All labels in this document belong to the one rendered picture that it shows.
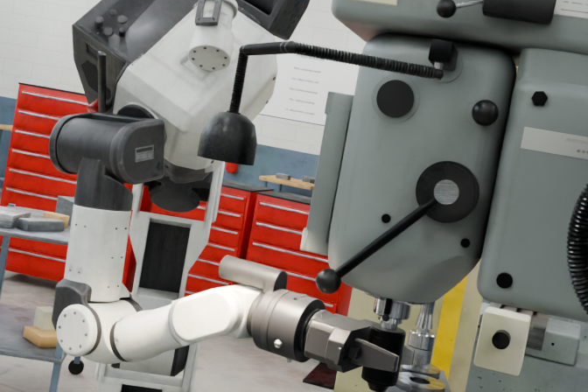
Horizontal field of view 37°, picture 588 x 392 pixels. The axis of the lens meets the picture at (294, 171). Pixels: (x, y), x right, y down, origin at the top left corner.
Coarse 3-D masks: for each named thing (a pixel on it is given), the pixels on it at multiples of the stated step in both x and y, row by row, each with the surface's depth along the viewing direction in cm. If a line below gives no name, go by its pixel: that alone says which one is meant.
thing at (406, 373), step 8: (400, 368) 156; (408, 368) 156; (416, 368) 157; (432, 368) 159; (400, 376) 150; (408, 376) 151; (416, 376) 152; (424, 376) 153; (432, 376) 156; (440, 376) 160; (400, 384) 147; (408, 384) 146; (416, 384) 147; (424, 384) 148; (432, 384) 148; (440, 384) 149; (448, 384) 156
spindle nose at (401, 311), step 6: (378, 300) 111; (384, 300) 110; (378, 306) 111; (384, 306) 110; (396, 306) 110; (402, 306) 110; (408, 306) 110; (378, 312) 110; (390, 312) 110; (396, 312) 110; (402, 312) 110; (408, 312) 110; (396, 318) 110; (402, 318) 110; (408, 318) 111
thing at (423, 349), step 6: (408, 342) 159; (414, 342) 157; (420, 342) 157; (426, 342) 157; (432, 342) 158; (414, 348) 157; (420, 348) 157; (426, 348) 157; (432, 348) 158; (420, 354) 157; (426, 354) 157; (414, 360) 157; (420, 360) 157; (426, 360) 157; (414, 366) 157; (420, 366) 157; (426, 366) 158
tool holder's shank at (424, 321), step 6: (426, 306) 158; (432, 306) 158; (420, 312) 159; (426, 312) 158; (432, 312) 158; (420, 318) 158; (426, 318) 158; (432, 318) 159; (420, 324) 158; (426, 324) 158; (420, 330) 158; (426, 330) 158
